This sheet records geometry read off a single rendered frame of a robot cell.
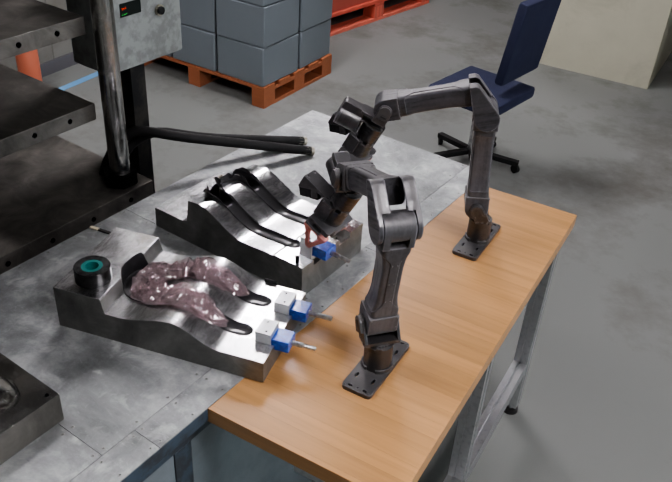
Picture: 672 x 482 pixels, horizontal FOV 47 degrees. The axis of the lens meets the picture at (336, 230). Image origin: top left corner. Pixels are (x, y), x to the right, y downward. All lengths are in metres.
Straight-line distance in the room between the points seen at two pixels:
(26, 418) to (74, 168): 1.11
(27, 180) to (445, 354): 1.36
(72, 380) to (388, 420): 0.66
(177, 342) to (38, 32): 0.90
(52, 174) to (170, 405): 1.07
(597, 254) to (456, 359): 2.04
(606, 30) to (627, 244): 2.15
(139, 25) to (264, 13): 2.14
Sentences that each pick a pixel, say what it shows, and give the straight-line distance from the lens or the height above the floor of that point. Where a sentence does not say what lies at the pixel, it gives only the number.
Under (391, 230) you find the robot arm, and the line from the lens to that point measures 1.47.
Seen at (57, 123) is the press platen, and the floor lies 1.02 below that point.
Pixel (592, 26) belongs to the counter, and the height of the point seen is 0.34.
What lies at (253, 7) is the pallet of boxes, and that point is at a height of 0.60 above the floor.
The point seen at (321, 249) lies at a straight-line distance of 1.86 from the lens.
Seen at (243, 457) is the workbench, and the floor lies 0.46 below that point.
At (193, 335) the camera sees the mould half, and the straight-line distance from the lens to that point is 1.69.
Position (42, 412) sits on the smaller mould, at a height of 0.85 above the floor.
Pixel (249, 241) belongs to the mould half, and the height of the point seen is 0.88.
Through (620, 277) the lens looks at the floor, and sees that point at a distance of 3.65.
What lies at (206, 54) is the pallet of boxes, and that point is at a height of 0.23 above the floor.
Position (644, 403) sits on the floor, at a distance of 3.06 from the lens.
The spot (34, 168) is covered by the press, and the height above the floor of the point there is 0.78.
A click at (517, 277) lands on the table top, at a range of 2.08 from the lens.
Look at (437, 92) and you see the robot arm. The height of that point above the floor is 1.23.
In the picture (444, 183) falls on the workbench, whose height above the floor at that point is 0.80.
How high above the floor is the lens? 1.99
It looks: 33 degrees down
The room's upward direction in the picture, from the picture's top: 4 degrees clockwise
